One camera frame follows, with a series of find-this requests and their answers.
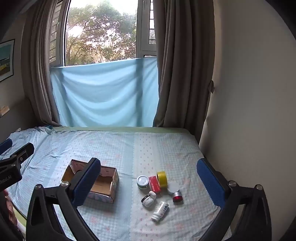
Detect small black and white jar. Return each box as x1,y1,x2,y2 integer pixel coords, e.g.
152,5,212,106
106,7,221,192
141,195,154,207

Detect white printed bottle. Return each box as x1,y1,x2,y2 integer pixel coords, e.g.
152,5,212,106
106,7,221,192
151,201,169,222

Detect light blue hanging cloth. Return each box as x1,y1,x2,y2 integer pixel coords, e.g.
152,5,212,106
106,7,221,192
50,56,160,127

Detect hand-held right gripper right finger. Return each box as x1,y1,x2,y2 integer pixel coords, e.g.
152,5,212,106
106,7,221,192
196,158,272,241

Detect grey window frame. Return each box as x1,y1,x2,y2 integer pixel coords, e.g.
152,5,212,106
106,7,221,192
49,0,158,68

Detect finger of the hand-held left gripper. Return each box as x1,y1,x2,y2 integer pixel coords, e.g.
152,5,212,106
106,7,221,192
0,142,35,171
0,138,13,154

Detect cardboard box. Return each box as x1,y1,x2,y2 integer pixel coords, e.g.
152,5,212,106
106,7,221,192
61,159,119,203

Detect checked floral bed sheet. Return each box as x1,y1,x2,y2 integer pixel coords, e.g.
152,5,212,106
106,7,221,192
0,126,232,241

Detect trees outside window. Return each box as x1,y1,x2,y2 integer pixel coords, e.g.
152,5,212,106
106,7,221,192
65,0,137,66

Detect yellow tape roll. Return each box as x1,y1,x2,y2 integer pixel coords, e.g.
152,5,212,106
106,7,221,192
156,171,168,188

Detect white tin with green label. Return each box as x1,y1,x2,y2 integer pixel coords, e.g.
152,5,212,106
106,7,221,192
137,175,150,190

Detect white round jar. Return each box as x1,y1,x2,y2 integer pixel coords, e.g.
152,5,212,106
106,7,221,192
167,181,180,195

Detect small red box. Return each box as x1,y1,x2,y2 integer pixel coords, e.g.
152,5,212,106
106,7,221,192
148,175,161,194

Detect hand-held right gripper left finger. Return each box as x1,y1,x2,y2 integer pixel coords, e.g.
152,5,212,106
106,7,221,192
26,158,102,241

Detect wall poster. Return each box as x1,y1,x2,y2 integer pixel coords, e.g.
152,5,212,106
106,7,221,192
0,39,16,82

